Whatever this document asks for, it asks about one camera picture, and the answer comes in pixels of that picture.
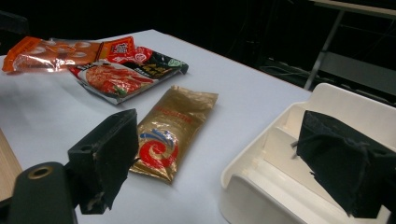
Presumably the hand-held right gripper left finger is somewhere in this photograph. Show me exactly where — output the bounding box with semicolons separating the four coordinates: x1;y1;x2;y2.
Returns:
64;108;140;216

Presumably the red seasoning packet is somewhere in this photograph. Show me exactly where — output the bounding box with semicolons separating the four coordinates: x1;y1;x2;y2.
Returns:
96;35;138;64

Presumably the gold packet with red swirl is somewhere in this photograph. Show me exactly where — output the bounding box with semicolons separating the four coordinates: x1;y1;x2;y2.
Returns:
129;84;219;185

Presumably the white metal table stand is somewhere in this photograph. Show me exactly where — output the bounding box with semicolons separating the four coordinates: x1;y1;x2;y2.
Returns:
303;0;396;106

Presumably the black red food-picture packet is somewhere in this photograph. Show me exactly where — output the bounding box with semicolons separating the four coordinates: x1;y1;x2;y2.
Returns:
68;46;190;105

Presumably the white plastic storage box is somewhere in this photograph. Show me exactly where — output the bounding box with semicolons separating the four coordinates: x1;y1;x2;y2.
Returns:
219;82;396;224

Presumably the white table mat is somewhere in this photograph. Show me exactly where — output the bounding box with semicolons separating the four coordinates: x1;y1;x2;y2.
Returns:
0;28;312;224

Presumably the orange transparent snack packet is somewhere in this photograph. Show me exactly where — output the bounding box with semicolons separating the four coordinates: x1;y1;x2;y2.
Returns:
1;35;104;74

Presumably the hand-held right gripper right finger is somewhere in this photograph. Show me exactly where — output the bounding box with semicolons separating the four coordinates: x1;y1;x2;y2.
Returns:
292;110;396;219

